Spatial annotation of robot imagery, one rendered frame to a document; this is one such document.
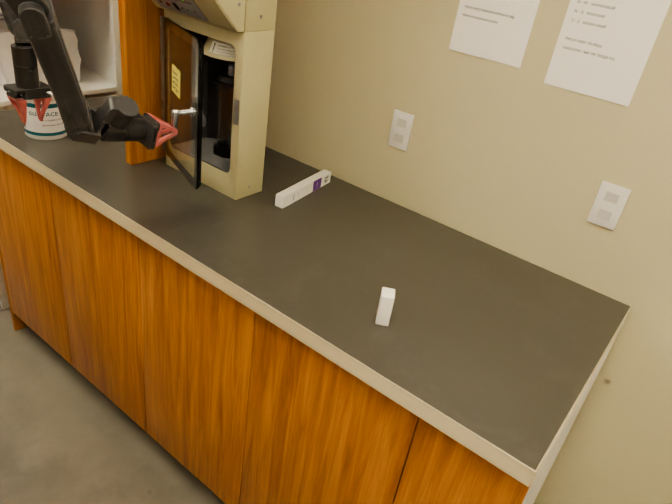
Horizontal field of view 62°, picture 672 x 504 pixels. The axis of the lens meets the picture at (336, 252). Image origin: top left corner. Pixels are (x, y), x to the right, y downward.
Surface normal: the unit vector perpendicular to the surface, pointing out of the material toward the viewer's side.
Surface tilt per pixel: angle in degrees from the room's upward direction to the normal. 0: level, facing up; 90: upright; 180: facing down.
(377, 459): 90
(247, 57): 90
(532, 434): 0
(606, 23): 90
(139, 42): 90
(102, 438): 0
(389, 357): 1
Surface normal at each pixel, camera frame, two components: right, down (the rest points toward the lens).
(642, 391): -0.61, 0.33
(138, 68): 0.78, 0.40
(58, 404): 0.14, -0.85
